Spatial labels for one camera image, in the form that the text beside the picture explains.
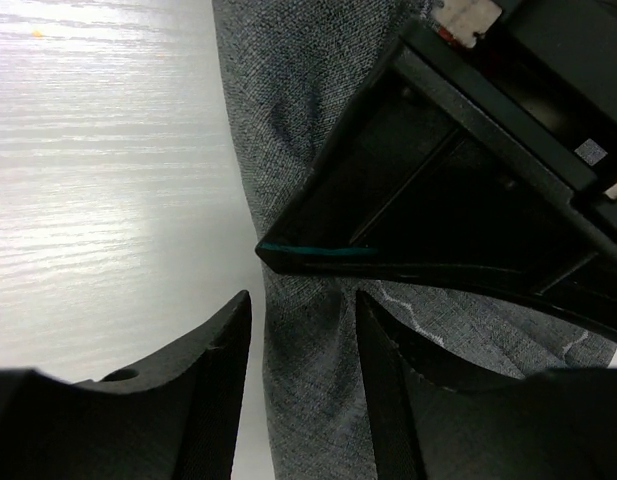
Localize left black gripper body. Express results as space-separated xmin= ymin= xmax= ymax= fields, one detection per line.
xmin=407 ymin=1 xmax=617 ymax=200

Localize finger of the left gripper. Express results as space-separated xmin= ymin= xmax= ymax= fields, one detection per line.
xmin=256 ymin=23 xmax=617 ymax=343

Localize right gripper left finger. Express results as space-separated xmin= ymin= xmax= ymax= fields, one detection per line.
xmin=0 ymin=291 xmax=251 ymax=479

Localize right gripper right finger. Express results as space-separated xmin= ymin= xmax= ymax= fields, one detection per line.
xmin=356 ymin=292 xmax=617 ymax=479

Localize grey cloth napkin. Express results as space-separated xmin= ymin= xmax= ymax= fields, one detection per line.
xmin=213 ymin=1 xmax=616 ymax=479

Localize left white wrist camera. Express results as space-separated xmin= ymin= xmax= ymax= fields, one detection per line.
xmin=431 ymin=0 xmax=503 ymax=49

